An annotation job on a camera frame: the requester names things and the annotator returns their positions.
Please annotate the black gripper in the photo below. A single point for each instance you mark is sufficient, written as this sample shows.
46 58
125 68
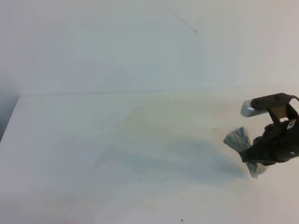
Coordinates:
277 144

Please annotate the blue white striped rag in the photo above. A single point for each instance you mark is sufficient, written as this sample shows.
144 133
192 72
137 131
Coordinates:
239 141

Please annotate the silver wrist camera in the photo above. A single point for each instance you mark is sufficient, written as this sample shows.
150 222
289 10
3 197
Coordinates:
248 111

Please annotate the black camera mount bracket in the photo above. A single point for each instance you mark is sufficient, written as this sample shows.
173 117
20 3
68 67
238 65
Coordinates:
277 106

